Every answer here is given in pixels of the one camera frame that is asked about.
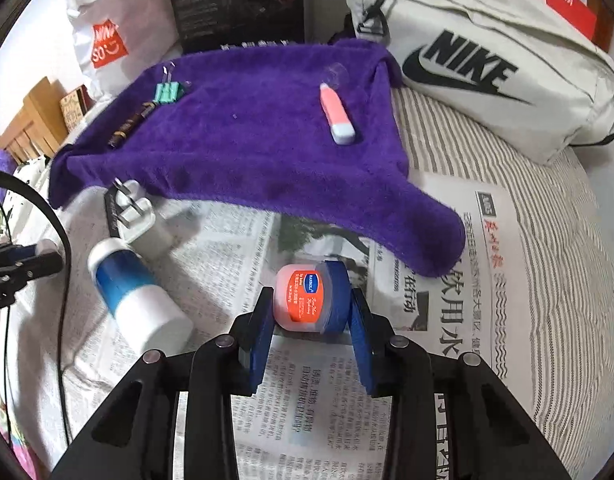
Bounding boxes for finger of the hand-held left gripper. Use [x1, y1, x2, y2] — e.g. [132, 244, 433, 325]
[0, 244, 38, 260]
[7, 251, 64, 286]

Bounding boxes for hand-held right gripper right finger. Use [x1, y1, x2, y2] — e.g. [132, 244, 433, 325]
[348, 286, 573, 480]

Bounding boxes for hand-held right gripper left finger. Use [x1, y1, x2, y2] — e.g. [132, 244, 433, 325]
[51, 286, 278, 480]

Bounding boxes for orange lip balm jar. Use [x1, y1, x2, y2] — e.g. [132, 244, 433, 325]
[273, 260, 350, 336]

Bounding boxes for black stick with silver script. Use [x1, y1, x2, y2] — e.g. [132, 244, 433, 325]
[103, 190, 125, 241]

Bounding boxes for blue white bottle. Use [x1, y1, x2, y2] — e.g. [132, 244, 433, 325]
[87, 237, 195, 356]

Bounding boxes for white wall charger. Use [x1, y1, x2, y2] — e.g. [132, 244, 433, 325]
[112, 177, 174, 261]

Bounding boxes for black gold tube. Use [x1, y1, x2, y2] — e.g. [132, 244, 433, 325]
[108, 101, 158, 150]

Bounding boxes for purple towel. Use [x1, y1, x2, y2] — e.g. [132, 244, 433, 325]
[48, 40, 467, 278]

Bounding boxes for pink tube with clear cap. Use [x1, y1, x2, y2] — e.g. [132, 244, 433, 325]
[319, 62, 357, 145]

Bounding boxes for white dotted cloth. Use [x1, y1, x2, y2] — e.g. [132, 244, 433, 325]
[0, 157, 55, 246]

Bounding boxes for newspaper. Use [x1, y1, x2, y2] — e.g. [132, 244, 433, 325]
[0, 195, 538, 480]

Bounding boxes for wooden headboard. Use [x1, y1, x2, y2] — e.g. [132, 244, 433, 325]
[0, 76, 68, 166]

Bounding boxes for pink cloth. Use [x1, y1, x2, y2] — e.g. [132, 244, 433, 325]
[0, 400, 52, 480]

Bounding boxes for patterned book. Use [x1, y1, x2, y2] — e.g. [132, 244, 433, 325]
[59, 86, 92, 131]

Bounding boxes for white plastic shopping bag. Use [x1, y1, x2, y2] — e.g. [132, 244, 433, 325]
[62, 0, 184, 106]

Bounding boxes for grey waist bag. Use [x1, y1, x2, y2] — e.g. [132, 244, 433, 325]
[346, 0, 614, 165]

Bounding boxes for black headset box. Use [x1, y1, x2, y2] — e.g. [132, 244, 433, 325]
[163, 0, 306, 53]

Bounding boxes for red paper bag white handles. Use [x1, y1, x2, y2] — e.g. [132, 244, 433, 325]
[467, 0, 599, 41]

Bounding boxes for brown curved wooden frame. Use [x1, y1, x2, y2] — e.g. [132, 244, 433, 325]
[592, 0, 614, 53]

